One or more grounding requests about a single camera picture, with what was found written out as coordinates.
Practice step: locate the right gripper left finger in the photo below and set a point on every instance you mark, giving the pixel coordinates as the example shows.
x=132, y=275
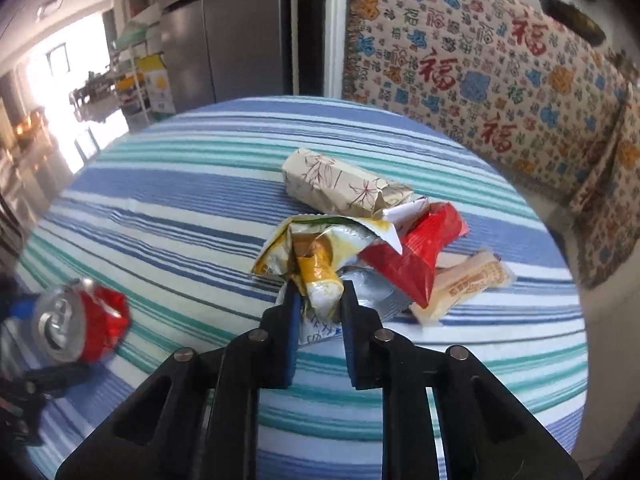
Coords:
x=195, y=417

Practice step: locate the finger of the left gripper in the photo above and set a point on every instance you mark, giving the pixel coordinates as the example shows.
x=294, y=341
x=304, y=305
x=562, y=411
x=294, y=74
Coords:
x=24, y=398

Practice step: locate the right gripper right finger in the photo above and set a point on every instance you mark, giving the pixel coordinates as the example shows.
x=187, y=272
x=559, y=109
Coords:
x=445, y=415

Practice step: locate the crushed red soda can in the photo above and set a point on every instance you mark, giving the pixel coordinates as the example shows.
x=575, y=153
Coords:
x=80, y=321

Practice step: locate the yellow snack bag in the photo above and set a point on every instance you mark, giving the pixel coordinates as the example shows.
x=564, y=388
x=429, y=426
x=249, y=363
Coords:
x=309, y=250

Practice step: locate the cream biscuit packet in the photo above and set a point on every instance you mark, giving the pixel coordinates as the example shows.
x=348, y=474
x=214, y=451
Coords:
x=462, y=282

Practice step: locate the silver foil wrapper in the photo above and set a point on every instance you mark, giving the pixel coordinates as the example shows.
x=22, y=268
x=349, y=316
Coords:
x=376, y=292

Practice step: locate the blue striped tablecloth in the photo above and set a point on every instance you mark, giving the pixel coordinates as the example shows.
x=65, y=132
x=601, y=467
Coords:
x=175, y=216

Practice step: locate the red snack wrapper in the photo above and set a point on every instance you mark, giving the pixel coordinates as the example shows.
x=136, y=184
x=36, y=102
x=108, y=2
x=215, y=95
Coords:
x=413, y=271

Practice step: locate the beige floral paper wrapper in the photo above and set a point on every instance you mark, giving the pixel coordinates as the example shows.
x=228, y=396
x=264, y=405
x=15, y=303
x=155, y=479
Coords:
x=331, y=186

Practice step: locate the yellow white cardboard box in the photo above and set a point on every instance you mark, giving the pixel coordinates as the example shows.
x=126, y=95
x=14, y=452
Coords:
x=157, y=84

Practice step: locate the patterned fu character cloth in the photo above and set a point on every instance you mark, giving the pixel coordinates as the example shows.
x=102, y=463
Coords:
x=522, y=91

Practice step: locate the white storage rack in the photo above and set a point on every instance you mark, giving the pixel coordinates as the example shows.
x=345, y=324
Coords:
x=129, y=82

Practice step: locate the grey double door refrigerator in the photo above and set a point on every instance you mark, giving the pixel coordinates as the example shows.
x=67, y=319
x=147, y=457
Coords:
x=222, y=50

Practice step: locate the black wok with lid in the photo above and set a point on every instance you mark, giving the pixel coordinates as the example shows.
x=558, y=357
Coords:
x=575, y=20

